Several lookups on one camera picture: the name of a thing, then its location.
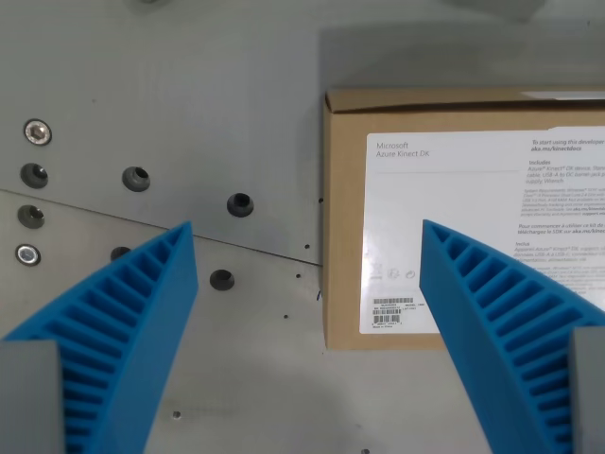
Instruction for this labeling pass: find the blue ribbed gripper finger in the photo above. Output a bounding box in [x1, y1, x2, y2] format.
[419, 218, 605, 454]
[2, 220, 199, 454]

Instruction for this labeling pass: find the shiny hex socket screw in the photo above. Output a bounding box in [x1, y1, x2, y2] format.
[15, 243, 43, 268]
[23, 118, 54, 147]

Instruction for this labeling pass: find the large white printed box label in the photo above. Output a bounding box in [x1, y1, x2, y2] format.
[358, 125, 605, 335]

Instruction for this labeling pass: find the brown cardboard Azure Kinect box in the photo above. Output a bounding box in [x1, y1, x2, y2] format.
[323, 85, 605, 352]

